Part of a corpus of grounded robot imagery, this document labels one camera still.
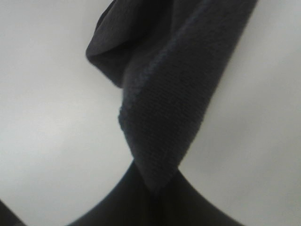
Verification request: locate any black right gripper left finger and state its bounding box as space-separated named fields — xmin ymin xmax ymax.
xmin=70 ymin=162 xmax=154 ymax=226

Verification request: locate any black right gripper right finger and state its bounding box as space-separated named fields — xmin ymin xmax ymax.
xmin=154 ymin=171 xmax=242 ymax=226

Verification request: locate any dark grey towel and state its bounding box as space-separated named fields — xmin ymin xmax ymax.
xmin=86 ymin=0 xmax=257 ymax=193

